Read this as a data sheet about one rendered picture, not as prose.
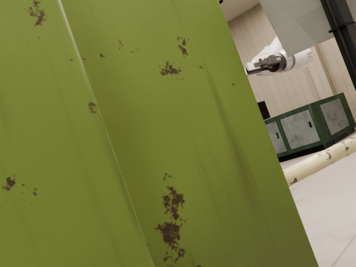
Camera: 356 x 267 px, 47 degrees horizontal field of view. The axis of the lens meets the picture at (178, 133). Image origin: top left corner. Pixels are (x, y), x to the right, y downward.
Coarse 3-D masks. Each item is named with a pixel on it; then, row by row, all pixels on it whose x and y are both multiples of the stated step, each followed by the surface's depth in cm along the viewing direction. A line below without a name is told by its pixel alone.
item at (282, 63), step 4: (268, 56) 172; (272, 56) 170; (280, 56) 170; (272, 64) 167; (276, 64) 169; (280, 64) 169; (264, 68) 170; (272, 68) 172; (276, 68) 170; (280, 68) 170; (272, 72) 173
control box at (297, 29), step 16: (272, 0) 106; (288, 0) 105; (304, 0) 104; (352, 0) 101; (272, 16) 108; (288, 16) 107; (304, 16) 106; (320, 16) 105; (352, 16) 103; (288, 32) 110; (304, 32) 109; (320, 32) 108; (288, 48) 112; (304, 48) 111
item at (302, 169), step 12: (336, 144) 120; (348, 144) 120; (312, 156) 112; (324, 156) 113; (336, 156) 115; (288, 168) 105; (300, 168) 106; (312, 168) 108; (288, 180) 102; (300, 180) 106
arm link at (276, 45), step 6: (276, 42) 193; (264, 48) 193; (270, 48) 189; (276, 48) 189; (282, 48) 195; (264, 54) 189; (270, 54) 186; (252, 60) 195; (258, 60) 191; (264, 72) 190; (270, 72) 188; (276, 72) 187
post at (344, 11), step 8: (320, 0) 99; (336, 0) 96; (344, 0) 98; (336, 8) 96; (344, 8) 97; (328, 16) 98; (336, 16) 97; (344, 16) 96; (352, 24) 97; (336, 32) 98; (344, 32) 96; (352, 32) 96; (336, 40) 98; (352, 40) 95; (352, 48) 96; (344, 56) 98; (352, 56) 96; (352, 80) 98
